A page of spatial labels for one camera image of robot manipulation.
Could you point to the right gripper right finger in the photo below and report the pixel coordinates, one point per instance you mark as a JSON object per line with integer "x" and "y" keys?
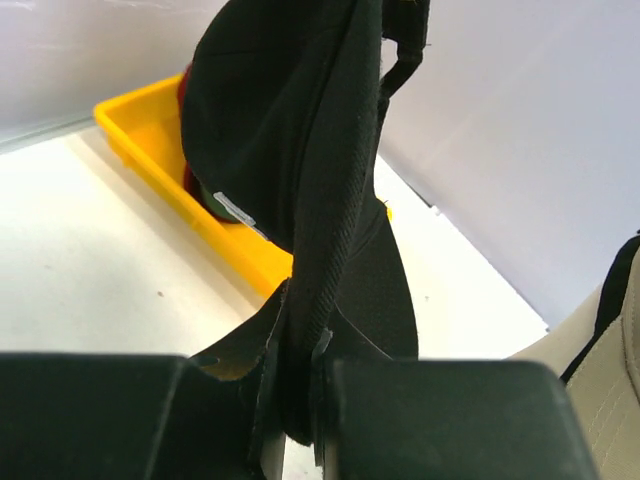
{"x": 325, "y": 402}

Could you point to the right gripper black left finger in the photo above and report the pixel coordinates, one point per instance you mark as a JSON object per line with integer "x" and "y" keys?
{"x": 245, "y": 364}

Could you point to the dark green cap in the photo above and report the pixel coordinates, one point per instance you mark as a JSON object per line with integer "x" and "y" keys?
{"x": 215, "y": 208}

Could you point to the beige cap black letter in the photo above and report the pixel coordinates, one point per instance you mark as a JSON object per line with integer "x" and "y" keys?
{"x": 604, "y": 389}

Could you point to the red cap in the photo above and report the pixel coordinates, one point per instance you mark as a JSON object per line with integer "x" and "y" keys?
{"x": 190, "y": 182}

